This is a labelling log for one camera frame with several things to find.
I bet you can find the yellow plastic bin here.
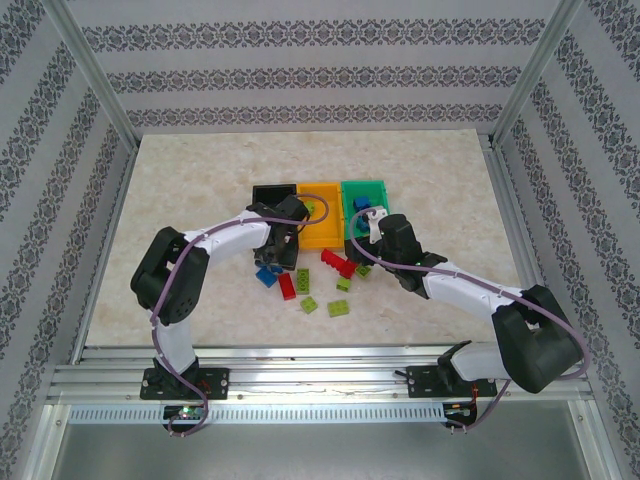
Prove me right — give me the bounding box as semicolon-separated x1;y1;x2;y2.
295;182;346;251

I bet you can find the black plastic bin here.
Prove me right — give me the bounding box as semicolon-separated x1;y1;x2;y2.
248;183;301;266

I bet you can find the green plastic bin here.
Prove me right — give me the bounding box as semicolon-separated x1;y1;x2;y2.
340;178;392;251

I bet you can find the left circuit board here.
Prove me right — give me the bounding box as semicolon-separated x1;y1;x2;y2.
164;405;207;421

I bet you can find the grey metal panel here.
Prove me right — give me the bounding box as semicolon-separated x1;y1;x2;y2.
49;422;591;480

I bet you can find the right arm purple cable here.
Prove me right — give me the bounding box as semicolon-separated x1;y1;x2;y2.
349;209;589;436

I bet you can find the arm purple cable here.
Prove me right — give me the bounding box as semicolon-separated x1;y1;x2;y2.
349;209;589;436
149;194;331;437

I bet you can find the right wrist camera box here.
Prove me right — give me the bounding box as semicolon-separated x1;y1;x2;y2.
360;207;389;246

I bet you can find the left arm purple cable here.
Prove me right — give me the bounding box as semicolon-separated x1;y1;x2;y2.
149;194;331;437

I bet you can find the aluminium side rail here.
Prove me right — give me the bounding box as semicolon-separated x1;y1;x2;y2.
478;133;569;359
69;144;140;362

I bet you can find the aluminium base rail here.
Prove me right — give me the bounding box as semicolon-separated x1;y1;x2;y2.
47;343;594;404

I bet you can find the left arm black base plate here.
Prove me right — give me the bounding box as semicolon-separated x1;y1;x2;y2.
140;367;230;401

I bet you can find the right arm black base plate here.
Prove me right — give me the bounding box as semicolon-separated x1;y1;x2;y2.
407;364;499;400

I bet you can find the slotted metal cable duct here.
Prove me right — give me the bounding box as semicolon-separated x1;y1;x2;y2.
67;403;447;424

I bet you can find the aluminium frame post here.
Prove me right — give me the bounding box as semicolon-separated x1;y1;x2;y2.
491;0;585;147
42;0;141;150

